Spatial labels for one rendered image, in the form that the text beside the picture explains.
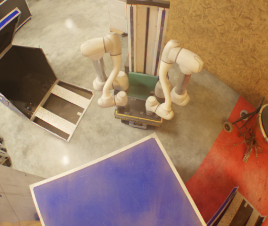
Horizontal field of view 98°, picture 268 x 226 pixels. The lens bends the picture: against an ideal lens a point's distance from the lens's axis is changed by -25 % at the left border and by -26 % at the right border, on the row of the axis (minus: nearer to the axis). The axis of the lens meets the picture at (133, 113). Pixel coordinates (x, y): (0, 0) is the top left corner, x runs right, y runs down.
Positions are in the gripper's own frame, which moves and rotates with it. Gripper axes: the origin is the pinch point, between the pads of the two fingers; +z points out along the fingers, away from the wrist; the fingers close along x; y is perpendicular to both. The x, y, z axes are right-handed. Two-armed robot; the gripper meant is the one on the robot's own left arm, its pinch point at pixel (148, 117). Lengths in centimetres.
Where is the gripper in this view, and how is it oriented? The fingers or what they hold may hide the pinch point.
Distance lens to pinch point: 176.8
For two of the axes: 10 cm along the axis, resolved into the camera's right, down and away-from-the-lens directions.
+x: 9.8, 1.8, -1.1
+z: 0.1, 4.7, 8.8
